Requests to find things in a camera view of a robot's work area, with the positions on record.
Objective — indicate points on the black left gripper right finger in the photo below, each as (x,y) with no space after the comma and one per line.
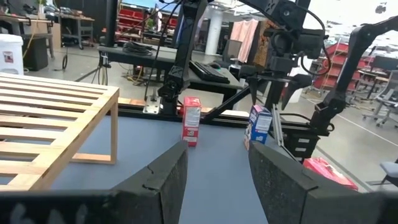
(295,205)

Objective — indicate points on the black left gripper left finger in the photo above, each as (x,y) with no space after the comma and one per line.
(109,208)

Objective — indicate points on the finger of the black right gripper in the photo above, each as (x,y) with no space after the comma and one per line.
(297,84)
(253,90)

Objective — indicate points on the blue Frosted Flakes cereal box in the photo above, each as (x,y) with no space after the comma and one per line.
(261,124)

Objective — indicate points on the red Froot Loops cereal box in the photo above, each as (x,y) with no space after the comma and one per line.
(191,124)
(329,174)

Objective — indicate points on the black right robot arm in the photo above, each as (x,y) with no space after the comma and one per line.
(178,77)

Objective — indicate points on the wooden slatted shelf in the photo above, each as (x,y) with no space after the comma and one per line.
(93,124)

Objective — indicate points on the brown patterned cloth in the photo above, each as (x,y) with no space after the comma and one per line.
(263,46)

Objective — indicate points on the red rolling ladder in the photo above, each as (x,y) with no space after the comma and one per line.
(326,79)

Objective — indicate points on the black keyboard desk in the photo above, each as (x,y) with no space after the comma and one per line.
(224,85)

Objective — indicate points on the grey office chair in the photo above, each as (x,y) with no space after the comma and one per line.
(232,51)
(387,93)

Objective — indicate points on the black computer mouse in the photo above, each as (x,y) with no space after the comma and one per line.
(214,65)

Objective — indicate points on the pink hanging cloth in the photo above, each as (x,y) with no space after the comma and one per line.
(245,37)

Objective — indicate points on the black keyboard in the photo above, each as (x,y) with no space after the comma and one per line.
(208,73)

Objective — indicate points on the black drawer unit white labels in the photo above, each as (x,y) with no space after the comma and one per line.
(300,152)

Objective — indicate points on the blue-grey table mat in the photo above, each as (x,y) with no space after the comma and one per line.
(217,186)

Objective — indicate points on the grey-seat chair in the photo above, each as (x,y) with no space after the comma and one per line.
(391,169)

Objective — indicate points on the black tripod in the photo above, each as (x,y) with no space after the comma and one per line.
(101,71)

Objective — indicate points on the red bin rack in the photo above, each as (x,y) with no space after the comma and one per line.
(129,18)

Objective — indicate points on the dark grey desk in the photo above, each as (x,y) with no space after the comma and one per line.
(109,51)

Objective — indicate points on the white plastic bin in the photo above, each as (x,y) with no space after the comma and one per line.
(11,53)

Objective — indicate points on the wooden workbench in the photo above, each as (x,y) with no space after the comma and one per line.
(76,19)

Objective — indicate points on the black aluminium table frame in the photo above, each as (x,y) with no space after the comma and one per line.
(224,106)

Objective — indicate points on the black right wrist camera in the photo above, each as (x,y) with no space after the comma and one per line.
(308,43)

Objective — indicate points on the silver mounting bracket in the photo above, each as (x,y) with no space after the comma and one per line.
(152,107)

